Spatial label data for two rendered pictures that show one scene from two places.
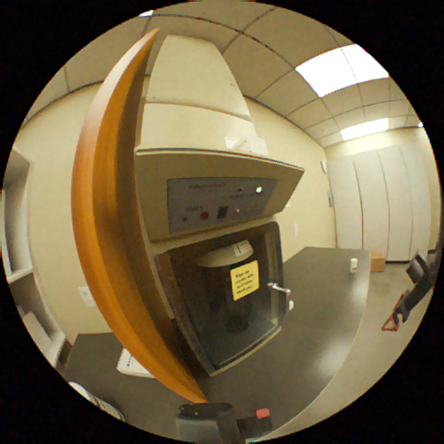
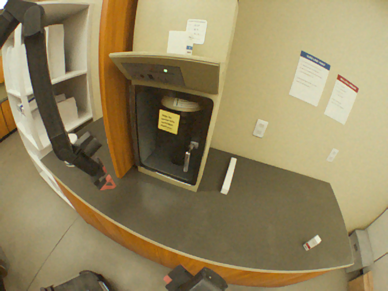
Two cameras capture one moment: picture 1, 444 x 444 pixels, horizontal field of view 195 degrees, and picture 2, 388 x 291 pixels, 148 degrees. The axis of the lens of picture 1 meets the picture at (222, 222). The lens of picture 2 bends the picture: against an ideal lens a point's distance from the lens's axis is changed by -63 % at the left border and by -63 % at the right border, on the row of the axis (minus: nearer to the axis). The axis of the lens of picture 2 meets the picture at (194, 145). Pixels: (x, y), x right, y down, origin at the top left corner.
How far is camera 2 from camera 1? 42 cm
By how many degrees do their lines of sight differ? 50
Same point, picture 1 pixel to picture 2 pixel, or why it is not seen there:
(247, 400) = (129, 193)
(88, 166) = (102, 53)
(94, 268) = (102, 84)
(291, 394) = (138, 214)
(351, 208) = not seen: outside the picture
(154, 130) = (141, 21)
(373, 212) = not seen: outside the picture
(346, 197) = not seen: outside the picture
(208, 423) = (89, 134)
